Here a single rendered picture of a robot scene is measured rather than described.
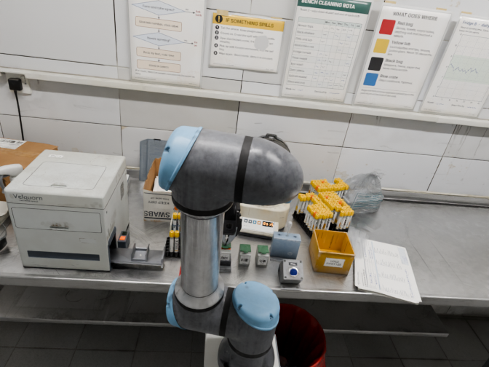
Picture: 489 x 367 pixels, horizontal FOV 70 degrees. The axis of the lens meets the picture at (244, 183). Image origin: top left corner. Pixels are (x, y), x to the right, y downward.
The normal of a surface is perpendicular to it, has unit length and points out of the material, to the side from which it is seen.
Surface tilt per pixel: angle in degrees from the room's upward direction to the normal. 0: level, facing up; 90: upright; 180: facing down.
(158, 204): 86
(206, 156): 52
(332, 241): 90
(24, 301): 0
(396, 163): 90
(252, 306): 7
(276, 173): 67
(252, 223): 25
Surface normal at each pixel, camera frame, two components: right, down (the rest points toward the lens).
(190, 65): 0.07, 0.58
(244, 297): 0.25, -0.83
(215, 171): -0.10, 0.19
